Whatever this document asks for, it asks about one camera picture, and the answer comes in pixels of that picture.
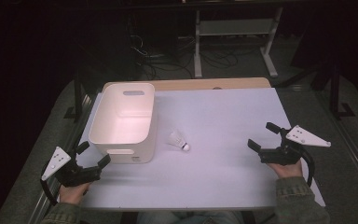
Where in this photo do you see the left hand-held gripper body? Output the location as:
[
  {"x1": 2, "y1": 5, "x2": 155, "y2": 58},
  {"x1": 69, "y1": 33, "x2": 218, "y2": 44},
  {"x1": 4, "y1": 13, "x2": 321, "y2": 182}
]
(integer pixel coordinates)
[{"x1": 40, "y1": 146, "x2": 103, "y2": 189}]

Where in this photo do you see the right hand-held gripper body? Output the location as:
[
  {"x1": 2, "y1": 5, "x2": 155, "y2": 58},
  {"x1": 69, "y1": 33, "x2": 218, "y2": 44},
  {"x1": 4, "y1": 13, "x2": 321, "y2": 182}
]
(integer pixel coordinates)
[{"x1": 258, "y1": 124, "x2": 332, "y2": 166}]

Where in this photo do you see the white plastic storage bin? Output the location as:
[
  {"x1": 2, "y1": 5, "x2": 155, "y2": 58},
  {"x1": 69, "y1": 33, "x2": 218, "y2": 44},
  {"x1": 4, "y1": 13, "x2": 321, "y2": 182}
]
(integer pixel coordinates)
[{"x1": 88, "y1": 81, "x2": 158, "y2": 164}]

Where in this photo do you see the white shuttlecock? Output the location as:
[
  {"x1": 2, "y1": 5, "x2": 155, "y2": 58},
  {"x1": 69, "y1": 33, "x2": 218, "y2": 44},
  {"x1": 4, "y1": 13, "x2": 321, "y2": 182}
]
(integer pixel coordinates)
[{"x1": 167, "y1": 130, "x2": 191, "y2": 152}]

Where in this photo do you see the person's right hand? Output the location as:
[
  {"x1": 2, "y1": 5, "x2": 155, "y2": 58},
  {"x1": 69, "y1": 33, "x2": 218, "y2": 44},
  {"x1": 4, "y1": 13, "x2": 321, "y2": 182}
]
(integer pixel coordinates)
[{"x1": 267, "y1": 159, "x2": 305, "y2": 180}]

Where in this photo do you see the person's left hand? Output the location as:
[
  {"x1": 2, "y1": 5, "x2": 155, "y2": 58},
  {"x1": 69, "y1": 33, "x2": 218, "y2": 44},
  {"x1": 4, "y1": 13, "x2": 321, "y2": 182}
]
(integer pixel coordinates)
[{"x1": 58, "y1": 182, "x2": 91, "y2": 206}]

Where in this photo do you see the black metal stand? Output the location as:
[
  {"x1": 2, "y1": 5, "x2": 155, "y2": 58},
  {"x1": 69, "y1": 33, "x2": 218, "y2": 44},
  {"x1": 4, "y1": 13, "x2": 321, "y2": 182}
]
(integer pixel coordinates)
[
  {"x1": 62, "y1": 69, "x2": 87, "y2": 121},
  {"x1": 328, "y1": 60, "x2": 357, "y2": 121}
]

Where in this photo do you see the aluminium rail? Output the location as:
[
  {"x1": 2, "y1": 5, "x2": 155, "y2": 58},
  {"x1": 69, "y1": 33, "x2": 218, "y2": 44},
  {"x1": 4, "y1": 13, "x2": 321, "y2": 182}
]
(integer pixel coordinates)
[
  {"x1": 318, "y1": 92, "x2": 358, "y2": 202},
  {"x1": 27, "y1": 92, "x2": 99, "y2": 224}
]

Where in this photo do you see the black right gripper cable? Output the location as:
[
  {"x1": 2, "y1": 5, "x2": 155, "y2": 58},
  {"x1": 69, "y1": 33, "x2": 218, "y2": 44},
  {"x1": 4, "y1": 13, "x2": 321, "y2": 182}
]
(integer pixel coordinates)
[{"x1": 300, "y1": 147, "x2": 316, "y2": 188}]

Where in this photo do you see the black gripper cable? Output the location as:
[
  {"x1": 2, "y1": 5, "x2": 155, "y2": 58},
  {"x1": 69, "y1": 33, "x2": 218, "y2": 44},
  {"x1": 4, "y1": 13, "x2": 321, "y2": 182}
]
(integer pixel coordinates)
[
  {"x1": 300, "y1": 147, "x2": 316, "y2": 188},
  {"x1": 39, "y1": 178, "x2": 60, "y2": 207}
]

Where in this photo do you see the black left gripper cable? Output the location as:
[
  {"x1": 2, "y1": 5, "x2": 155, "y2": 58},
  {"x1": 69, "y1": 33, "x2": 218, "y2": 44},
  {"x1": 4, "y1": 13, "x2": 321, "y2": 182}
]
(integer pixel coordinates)
[{"x1": 39, "y1": 178, "x2": 60, "y2": 207}]

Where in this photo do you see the white metal desk frame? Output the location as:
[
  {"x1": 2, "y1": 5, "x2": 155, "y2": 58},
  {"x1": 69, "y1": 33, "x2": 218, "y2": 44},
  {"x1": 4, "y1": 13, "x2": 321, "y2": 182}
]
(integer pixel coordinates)
[{"x1": 193, "y1": 7, "x2": 284, "y2": 79}]

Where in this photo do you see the tangle of floor cables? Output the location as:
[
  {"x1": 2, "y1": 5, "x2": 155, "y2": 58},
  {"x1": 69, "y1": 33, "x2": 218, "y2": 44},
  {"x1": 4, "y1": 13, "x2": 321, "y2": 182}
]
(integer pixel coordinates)
[{"x1": 129, "y1": 29, "x2": 264, "y2": 80}]

